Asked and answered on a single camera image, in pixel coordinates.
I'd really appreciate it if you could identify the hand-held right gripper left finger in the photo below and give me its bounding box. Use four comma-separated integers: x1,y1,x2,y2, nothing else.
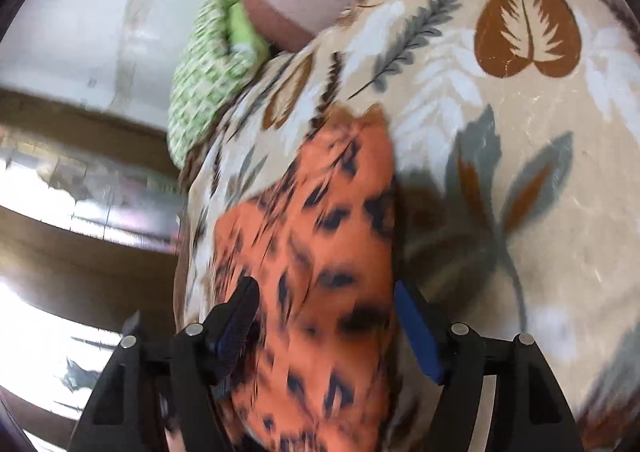
67,276,261,452

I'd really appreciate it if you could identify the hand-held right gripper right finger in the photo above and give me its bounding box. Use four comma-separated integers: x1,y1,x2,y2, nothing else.
393,280,586,452

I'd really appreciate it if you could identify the orange floral print garment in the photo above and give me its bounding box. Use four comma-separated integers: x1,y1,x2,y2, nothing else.
212,104,401,452

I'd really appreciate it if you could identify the beige leaf print blanket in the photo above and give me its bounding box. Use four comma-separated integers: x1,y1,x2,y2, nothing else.
172,0,640,452

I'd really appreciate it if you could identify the green patterned cloth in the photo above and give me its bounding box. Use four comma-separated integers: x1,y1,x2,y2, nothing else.
167,0,273,167

